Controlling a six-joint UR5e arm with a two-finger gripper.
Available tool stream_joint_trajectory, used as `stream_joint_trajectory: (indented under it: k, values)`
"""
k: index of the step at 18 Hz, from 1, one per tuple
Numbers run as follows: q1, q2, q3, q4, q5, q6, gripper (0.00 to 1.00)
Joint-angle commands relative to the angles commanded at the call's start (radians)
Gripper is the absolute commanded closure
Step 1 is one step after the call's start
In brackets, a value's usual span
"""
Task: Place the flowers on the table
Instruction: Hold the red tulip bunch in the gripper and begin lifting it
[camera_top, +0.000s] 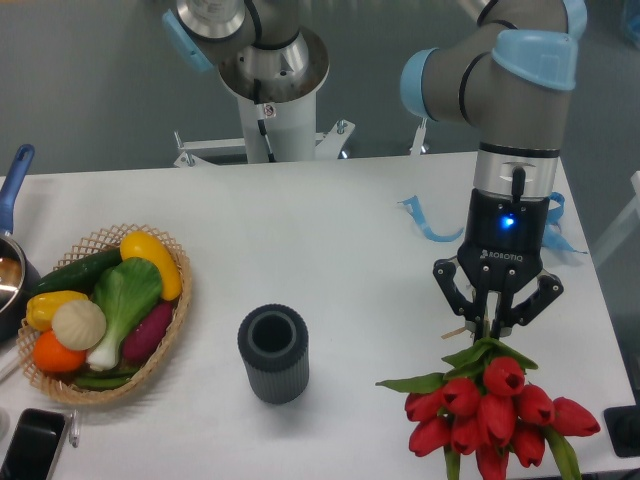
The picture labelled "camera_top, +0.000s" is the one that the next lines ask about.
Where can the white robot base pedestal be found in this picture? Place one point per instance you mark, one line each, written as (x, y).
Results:
(275, 92)

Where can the orange fruit toy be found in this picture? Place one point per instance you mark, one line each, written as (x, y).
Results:
(51, 356)

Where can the dark grey ribbed vase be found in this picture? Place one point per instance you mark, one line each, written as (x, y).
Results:
(273, 341)

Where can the black smartphone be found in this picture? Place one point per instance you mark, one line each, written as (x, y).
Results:
(35, 445)

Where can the red tulip bouquet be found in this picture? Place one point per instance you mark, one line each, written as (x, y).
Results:
(484, 406)

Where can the blue ribbon strip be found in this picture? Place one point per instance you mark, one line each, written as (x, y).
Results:
(552, 237)

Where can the green pea pod toy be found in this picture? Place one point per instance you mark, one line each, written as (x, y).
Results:
(107, 380)

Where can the blue handled saucepan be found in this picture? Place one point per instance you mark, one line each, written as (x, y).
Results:
(18, 276)

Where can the woven wicker basket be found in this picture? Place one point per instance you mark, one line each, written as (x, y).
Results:
(60, 386)

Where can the yellow bell pepper toy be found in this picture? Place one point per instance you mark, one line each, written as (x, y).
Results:
(41, 308)

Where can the purple sweet potato toy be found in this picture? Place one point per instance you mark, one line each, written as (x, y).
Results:
(142, 342)

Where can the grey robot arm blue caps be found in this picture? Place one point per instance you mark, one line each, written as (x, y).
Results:
(512, 79)

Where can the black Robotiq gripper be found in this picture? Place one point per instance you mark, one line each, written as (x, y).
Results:
(500, 253)

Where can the green cucumber toy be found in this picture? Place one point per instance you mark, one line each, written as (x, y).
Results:
(80, 275)

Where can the cream steamed bun toy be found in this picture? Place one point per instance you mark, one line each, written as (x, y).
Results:
(79, 324)

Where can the small metal clip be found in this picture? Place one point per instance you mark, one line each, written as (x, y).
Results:
(74, 428)

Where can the green bok choy toy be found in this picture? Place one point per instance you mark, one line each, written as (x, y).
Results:
(125, 294)

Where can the white frame at right edge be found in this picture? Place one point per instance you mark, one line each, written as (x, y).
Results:
(620, 229)

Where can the black device at right edge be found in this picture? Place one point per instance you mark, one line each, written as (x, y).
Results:
(623, 428)

